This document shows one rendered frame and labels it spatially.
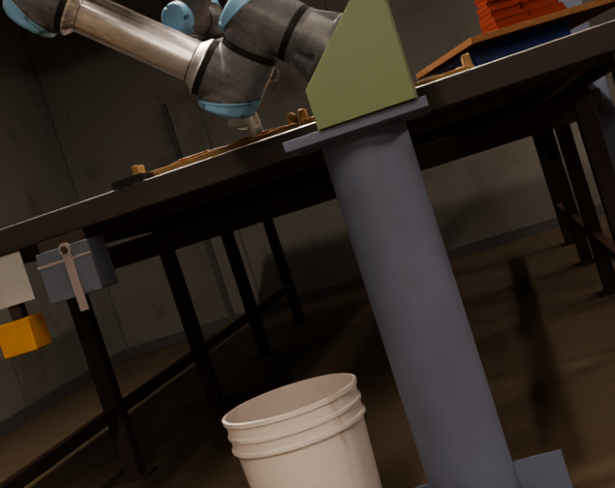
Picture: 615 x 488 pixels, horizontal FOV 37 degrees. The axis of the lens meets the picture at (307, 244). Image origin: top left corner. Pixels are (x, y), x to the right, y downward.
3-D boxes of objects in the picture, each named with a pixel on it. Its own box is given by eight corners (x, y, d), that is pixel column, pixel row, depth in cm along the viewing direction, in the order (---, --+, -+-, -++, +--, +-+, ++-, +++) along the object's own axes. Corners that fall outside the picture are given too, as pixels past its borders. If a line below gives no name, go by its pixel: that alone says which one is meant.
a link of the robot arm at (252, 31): (296, 4, 170) (232, -28, 171) (268, 70, 174) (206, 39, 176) (312, 1, 181) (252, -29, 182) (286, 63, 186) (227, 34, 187)
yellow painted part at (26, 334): (37, 350, 214) (5, 253, 213) (4, 359, 216) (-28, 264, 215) (53, 342, 222) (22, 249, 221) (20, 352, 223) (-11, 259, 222)
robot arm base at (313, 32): (355, 7, 169) (308, -17, 170) (317, 77, 168) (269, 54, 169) (355, 32, 184) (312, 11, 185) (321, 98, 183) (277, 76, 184)
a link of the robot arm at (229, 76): (276, 64, 175) (8, -58, 171) (246, 134, 181) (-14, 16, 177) (283, 53, 186) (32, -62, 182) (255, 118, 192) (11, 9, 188)
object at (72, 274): (106, 303, 208) (80, 228, 207) (52, 320, 211) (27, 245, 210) (125, 295, 219) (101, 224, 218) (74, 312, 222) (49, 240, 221)
